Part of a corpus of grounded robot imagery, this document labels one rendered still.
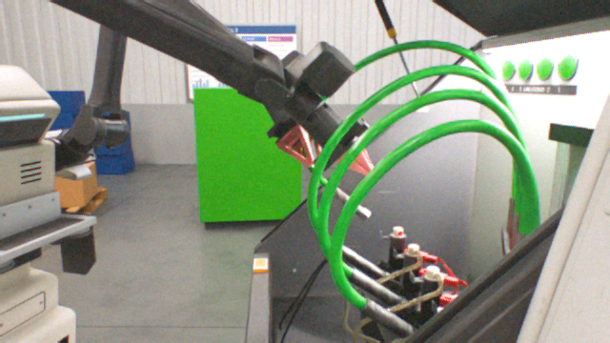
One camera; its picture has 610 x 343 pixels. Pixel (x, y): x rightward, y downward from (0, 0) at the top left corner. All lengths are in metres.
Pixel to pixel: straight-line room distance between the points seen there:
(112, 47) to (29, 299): 0.61
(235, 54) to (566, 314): 0.49
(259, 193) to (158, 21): 3.46
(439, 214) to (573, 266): 0.74
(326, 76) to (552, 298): 0.42
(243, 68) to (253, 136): 3.30
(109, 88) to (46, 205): 0.31
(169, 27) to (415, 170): 0.66
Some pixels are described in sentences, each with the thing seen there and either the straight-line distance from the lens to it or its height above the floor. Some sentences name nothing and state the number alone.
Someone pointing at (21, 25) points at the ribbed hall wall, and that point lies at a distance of 8.55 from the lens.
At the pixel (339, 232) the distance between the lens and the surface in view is 0.47.
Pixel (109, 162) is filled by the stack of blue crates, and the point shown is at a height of 0.19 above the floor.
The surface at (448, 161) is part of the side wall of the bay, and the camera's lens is 1.10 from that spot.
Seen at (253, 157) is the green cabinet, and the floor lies 0.68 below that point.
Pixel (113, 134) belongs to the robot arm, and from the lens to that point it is 1.18.
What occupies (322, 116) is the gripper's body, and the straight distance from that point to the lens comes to 0.69.
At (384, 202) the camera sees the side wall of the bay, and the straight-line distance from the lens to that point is 1.07.
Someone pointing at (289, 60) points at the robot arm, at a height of 1.40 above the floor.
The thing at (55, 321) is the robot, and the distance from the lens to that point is 1.24.
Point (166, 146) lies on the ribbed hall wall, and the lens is 7.58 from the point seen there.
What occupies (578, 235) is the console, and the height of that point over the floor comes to 1.24.
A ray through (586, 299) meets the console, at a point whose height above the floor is 1.20.
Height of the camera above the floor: 1.36
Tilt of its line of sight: 12 degrees down
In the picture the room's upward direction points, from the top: straight up
